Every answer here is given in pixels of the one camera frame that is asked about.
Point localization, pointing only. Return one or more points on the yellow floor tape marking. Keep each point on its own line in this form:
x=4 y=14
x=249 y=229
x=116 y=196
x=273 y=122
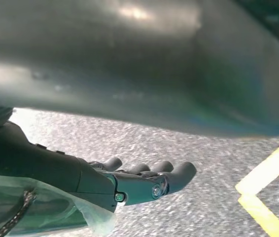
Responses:
x=265 y=183

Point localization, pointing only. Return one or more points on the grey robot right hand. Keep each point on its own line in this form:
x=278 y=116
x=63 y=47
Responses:
x=43 y=170

